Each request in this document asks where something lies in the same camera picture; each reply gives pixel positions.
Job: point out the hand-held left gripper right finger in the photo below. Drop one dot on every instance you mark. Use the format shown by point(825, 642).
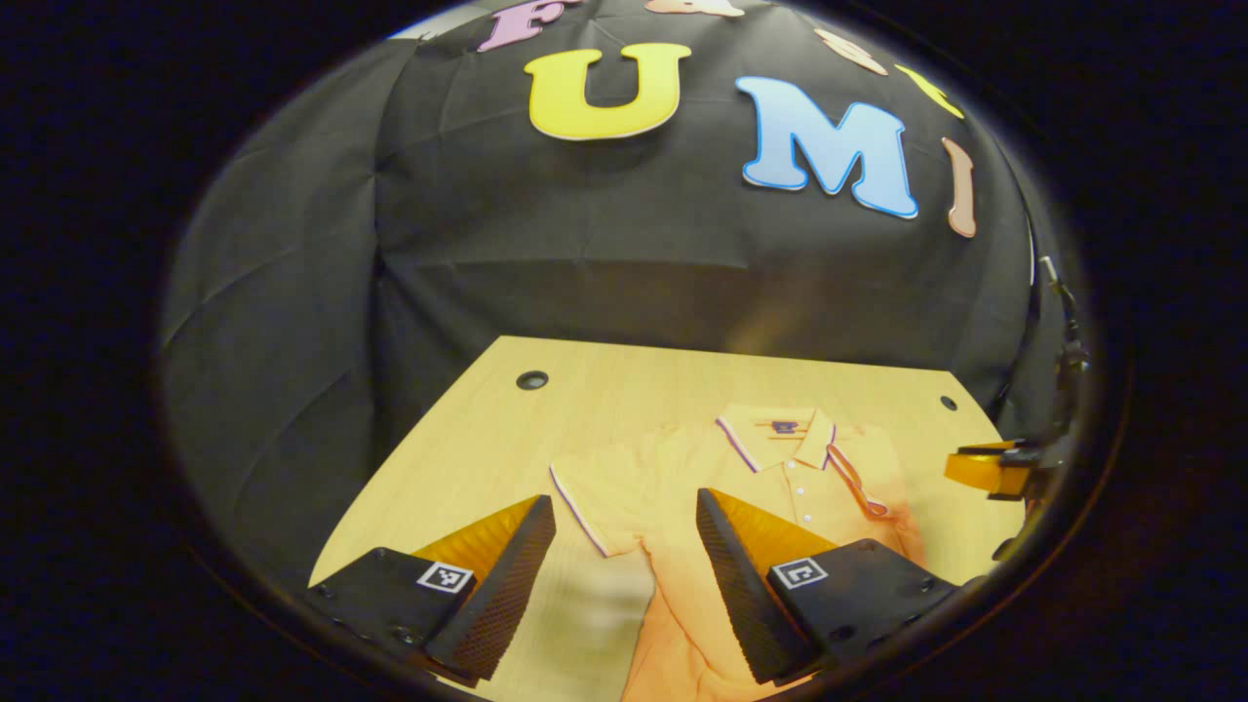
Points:
point(736, 585)

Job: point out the black backdrop cloth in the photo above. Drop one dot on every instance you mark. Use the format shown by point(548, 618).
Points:
point(487, 244)

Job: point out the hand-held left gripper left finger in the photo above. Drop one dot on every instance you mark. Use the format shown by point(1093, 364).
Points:
point(507, 575)

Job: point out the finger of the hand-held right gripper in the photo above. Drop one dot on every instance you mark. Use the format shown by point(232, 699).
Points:
point(985, 470)

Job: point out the orange T-shirt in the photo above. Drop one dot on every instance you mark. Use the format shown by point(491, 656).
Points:
point(682, 468)

